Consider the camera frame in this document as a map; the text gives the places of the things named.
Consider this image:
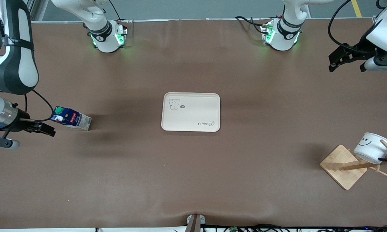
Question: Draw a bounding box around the blue milk carton green cap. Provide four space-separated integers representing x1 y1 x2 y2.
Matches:
50 107 92 131

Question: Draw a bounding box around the white smiley cup black handle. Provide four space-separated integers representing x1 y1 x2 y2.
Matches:
354 132 387 164

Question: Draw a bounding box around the wooden cup rack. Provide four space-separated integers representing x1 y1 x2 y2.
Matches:
320 139 387 190

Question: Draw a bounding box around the beige plastic tray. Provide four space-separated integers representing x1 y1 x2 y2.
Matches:
161 92 221 132

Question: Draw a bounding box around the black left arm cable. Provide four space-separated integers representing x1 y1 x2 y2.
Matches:
328 0 375 54

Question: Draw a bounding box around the black base power cable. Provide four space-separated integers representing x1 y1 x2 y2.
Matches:
108 0 130 24
234 16 269 34

